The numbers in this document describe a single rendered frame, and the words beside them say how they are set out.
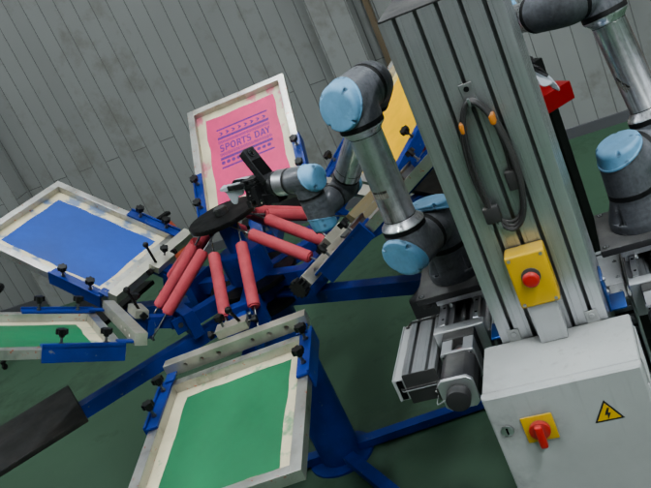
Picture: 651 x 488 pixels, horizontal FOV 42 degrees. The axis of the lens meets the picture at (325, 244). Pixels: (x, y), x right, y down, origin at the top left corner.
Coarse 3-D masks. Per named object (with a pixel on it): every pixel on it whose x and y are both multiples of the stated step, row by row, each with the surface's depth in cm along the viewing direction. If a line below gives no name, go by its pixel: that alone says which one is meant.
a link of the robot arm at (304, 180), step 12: (288, 168) 233; (300, 168) 229; (312, 168) 227; (288, 180) 231; (300, 180) 228; (312, 180) 226; (324, 180) 230; (288, 192) 233; (300, 192) 230; (312, 192) 230
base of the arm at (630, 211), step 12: (648, 192) 212; (612, 204) 217; (624, 204) 214; (636, 204) 212; (648, 204) 212; (612, 216) 218; (624, 216) 215; (636, 216) 213; (648, 216) 212; (612, 228) 219; (624, 228) 215; (636, 228) 213; (648, 228) 213
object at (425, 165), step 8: (424, 160) 259; (416, 168) 262; (424, 168) 261; (408, 176) 265; (416, 176) 264; (408, 184) 267; (416, 184) 265; (408, 192) 268; (376, 216) 280; (368, 224) 283; (376, 224) 282
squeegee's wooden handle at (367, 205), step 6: (366, 198) 309; (372, 198) 310; (360, 204) 306; (366, 204) 307; (372, 204) 308; (354, 210) 302; (360, 210) 304; (366, 210) 305; (372, 210) 306; (348, 216) 301; (354, 216) 300; (366, 216) 303
